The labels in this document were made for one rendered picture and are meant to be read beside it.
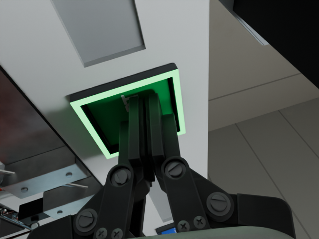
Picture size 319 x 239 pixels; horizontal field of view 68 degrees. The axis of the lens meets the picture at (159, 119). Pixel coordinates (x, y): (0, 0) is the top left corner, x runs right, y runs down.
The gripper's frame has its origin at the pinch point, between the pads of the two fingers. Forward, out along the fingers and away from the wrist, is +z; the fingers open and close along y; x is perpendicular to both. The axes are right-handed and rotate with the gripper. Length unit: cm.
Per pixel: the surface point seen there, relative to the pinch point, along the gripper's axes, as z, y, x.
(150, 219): 1.5, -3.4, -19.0
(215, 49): 107, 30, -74
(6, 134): 7.2, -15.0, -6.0
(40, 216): 3.9, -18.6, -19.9
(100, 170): 1.2, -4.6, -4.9
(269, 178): 59, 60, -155
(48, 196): 5.9, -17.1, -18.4
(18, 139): 7.3, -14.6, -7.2
